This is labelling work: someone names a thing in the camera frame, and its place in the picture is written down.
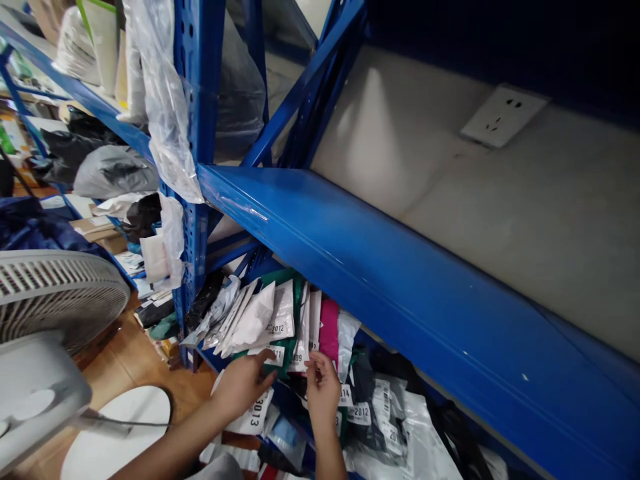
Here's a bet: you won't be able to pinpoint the brown cardboard box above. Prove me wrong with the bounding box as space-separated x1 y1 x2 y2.
69 215 129 254

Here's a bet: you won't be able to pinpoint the person's right fingers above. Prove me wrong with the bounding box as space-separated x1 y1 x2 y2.
309 349 337 377

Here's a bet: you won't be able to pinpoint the green parcel packet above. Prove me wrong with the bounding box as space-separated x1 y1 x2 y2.
232 269 307 381

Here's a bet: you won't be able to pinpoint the black plastic parcel bag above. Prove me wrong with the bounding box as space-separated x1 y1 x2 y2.
29 127 127 186

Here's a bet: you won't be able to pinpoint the row of white parcel packets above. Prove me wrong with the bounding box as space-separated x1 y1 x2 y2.
179 273 362 383

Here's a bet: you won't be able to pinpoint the blue shelf rack with parcels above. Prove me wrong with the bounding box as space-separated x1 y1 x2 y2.
0 0 201 371

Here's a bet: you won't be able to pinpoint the clear crumpled plastic bag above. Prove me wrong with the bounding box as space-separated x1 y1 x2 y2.
122 0 206 205

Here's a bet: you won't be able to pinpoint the large blue metal shelf rack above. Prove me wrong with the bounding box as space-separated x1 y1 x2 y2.
172 0 640 480

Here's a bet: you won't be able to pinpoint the grey plastic parcel bag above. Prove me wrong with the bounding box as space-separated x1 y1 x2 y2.
73 145 160 200

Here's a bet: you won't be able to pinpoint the dark blue fabric bag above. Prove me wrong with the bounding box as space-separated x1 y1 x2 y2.
0 195 110 262

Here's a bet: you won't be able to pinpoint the white standing fan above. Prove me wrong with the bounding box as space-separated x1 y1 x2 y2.
0 249 174 480

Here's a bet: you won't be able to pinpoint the white wall socket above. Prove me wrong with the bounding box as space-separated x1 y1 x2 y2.
459 83 552 149

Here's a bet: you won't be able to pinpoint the person's left hand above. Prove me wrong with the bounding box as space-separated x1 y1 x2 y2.
212 348 279 421

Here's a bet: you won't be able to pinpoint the magenta parcel packet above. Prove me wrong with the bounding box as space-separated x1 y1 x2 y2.
319 299 341 362

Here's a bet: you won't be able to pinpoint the person's right hand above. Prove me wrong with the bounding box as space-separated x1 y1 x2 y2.
303 349 343 426

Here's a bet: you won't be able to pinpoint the pile of mixed parcel bags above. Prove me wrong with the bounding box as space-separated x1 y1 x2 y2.
199 345 507 480

